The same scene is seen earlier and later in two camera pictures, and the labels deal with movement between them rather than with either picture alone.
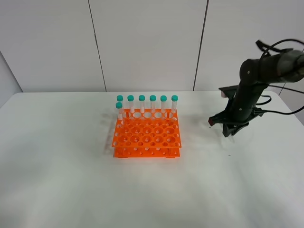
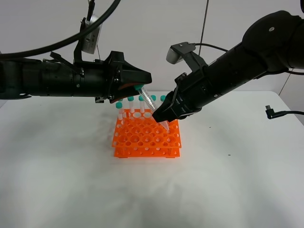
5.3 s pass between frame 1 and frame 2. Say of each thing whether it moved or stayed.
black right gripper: moved
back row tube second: stayed
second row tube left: stayed
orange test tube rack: stayed
